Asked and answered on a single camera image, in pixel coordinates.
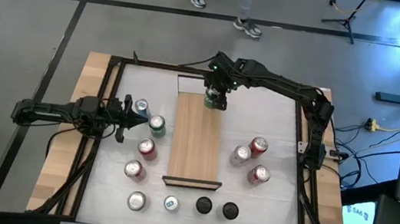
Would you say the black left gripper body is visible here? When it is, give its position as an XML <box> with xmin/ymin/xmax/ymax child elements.
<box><xmin>98</xmin><ymin>91</ymin><xmax>135</xmax><ymax>145</ymax></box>

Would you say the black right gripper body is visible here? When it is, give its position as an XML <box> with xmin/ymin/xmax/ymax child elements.
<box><xmin>202</xmin><ymin>50</ymin><xmax>246</xmax><ymax>97</ymax></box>

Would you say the green Sprite can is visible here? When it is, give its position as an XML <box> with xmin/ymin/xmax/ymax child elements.
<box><xmin>147</xmin><ymin>114</ymin><xmax>169</xmax><ymax>140</ymax></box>
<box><xmin>202</xmin><ymin>89</ymin><xmax>221</xmax><ymax>110</ymax></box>

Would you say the blue silver Red Bull can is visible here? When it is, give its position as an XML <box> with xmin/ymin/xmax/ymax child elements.
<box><xmin>161</xmin><ymin>194</ymin><xmax>182</xmax><ymax>214</ymax></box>
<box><xmin>132</xmin><ymin>97</ymin><xmax>154</xmax><ymax>120</ymax></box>

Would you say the red Coke Zero can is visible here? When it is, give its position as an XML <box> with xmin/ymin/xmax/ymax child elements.
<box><xmin>246</xmin><ymin>135</ymin><xmax>270</xmax><ymax>161</ymax></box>
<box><xmin>135</xmin><ymin>137</ymin><xmax>160</xmax><ymax>163</ymax></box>

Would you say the red Coca-Cola can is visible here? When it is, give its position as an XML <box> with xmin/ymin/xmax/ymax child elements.
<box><xmin>246</xmin><ymin>163</ymin><xmax>273</xmax><ymax>189</ymax></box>
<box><xmin>122</xmin><ymin>158</ymin><xmax>148</xmax><ymax>183</ymax></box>

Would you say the silver Diet Coke can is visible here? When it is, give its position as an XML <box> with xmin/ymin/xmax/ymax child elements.
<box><xmin>228</xmin><ymin>143</ymin><xmax>253</xmax><ymax>170</ymax></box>
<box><xmin>125</xmin><ymin>189</ymin><xmax>151</xmax><ymax>214</ymax></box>

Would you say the black can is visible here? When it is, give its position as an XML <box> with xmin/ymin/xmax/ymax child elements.
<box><xmin>193</xmin><ymin>195</ymin><xmax>214</xmax><ymax>216</ymax></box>

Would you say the wooden tray board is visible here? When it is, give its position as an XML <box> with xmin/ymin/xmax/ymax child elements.
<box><xmin>160</xmin><ymin>71</ymin><xmax>236</xmax><ymax>193</ymax></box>

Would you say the person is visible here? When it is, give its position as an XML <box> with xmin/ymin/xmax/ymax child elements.
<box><xmin>178</xmin><ymin>0</ymin><xmax>268</xmax><ymax>41</ymax></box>

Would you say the black tripod stand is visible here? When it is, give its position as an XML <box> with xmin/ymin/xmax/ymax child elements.
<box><xmin>318</xmin><ymin>0</ymin><xmax>370</xmax><ymax>46</ymax></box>

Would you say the yellow power strip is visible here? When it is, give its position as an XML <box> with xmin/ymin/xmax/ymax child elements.
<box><xmin>362</xmin><ymin>117</ymin><xmax>380</xmax><ymax>133</ymax></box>

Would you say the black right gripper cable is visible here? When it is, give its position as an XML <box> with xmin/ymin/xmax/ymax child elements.
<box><xmin>177</xmin><ymin>51</ymin><xmax>218</xmax><ymax>72</ymax></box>

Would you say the black aluminium table frame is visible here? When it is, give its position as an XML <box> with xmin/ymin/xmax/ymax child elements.
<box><xmin>25</xmin><ymin>40</ymin><xmax>370</xmax><ymax>224</ymax></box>

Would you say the black arm base cable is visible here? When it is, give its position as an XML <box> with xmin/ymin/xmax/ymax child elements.
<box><xmin>44</xmin><ymin>122</ymin><xmax>81</xmax><ymax>162</ymax></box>

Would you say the yellow cable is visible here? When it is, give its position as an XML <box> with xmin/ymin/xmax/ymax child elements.
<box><xmin>322</xmin><ymin>0</ymin><xmax>384</xmax><ymax>20</ymax></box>

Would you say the yellow power cord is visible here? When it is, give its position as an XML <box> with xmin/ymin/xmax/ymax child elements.
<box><xmin>375</xmin><ymin>122</ymin><xmax>400</xmax><ymax>134</ymax></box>

